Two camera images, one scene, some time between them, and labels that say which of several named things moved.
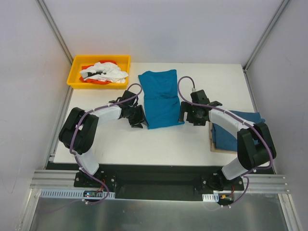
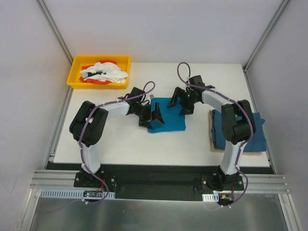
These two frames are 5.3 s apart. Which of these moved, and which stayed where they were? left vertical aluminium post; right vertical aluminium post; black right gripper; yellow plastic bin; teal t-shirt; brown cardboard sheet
Moved: teal t-shirt; black right gripper
Stayed: left vertical aluminium post; right vertical aluminium post; brown cardboard sheet; yellow plastic bin
